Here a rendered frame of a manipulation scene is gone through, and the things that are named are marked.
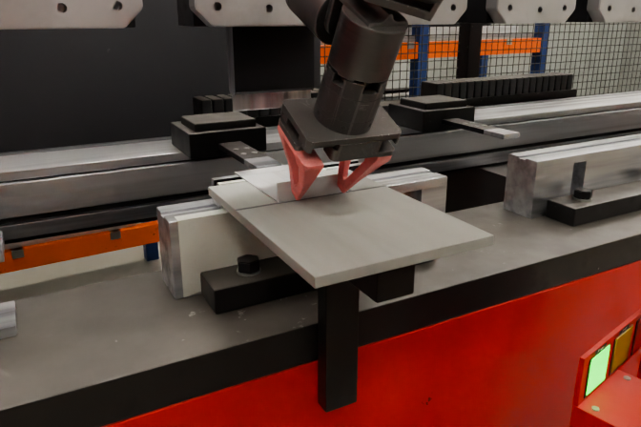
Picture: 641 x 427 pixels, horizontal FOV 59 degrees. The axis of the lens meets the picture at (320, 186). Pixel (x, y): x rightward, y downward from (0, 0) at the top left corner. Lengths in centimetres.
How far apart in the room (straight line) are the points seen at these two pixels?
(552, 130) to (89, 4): 102
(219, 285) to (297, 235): 16
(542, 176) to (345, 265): 56
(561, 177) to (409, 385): 44
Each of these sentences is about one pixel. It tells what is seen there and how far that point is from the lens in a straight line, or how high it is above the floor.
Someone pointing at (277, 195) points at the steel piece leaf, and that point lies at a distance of 61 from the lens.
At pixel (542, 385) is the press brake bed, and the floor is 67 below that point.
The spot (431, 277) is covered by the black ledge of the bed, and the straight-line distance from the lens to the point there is 73.
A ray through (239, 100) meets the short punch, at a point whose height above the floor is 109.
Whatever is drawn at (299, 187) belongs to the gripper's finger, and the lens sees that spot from 57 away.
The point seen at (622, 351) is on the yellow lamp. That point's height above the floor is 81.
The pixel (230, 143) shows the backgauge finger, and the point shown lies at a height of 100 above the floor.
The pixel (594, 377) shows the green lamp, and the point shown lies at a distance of 73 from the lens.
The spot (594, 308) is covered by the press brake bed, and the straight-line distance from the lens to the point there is 95.
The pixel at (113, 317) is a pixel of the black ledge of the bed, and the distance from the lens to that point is 67.
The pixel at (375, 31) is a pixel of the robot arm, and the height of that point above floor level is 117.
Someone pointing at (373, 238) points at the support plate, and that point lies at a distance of 50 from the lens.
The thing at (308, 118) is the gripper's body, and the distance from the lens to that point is 53.
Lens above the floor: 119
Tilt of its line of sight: 17 degrees down
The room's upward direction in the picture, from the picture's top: straight up
